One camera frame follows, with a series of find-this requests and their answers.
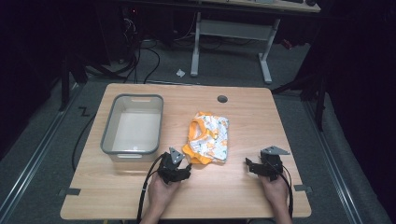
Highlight grey table edge bracket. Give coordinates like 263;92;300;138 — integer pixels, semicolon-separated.
293;184;314;194
58;188;82;197

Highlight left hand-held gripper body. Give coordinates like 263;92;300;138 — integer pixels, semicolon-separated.
156;147;188;185

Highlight metal floor rail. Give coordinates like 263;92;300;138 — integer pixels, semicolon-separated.
0;82;82;218
302;98;364;224

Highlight small red object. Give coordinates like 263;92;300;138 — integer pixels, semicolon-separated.
280;38;294;51

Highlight orange white patterned garment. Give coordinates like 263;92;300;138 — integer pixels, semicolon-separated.
181;110;231;165

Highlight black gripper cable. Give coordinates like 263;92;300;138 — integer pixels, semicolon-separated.
135;153;165;224
271;161;295;219

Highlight tangle of black floor cables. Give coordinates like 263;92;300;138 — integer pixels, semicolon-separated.
92;17;162;85

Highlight person's left hand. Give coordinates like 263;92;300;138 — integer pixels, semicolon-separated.
147;175;182;217

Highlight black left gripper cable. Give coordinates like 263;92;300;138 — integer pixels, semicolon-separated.
135;153;165;224

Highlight person's right hand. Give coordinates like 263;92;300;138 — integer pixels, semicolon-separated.
259;173;290;213

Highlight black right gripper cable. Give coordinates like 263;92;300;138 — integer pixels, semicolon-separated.
271;161;295;219

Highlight wooden desk with white legs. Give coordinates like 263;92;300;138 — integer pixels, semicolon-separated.
185;0;322;85

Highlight white grey-rimmed plastic bin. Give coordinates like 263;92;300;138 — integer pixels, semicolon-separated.
99;93;165;163

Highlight thin black floor cable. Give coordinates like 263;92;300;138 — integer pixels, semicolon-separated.
71;113;96;173

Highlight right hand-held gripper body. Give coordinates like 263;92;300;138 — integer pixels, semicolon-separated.
259;145;291;182

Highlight black metal stand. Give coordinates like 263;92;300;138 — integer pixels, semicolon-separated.
57;54;90;112
270;60;330;133

